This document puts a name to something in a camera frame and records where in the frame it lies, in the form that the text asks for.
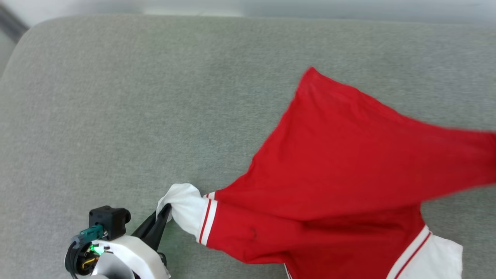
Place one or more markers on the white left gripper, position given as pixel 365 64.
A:
pixel 130 259

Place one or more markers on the red and white jersey garment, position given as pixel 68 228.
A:
pixel 348 155

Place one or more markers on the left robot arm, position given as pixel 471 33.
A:
pixel 86 263

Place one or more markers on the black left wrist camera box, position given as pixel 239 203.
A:
pixel 108 219

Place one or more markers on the teal left camera connector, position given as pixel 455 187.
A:
pixel 92 232

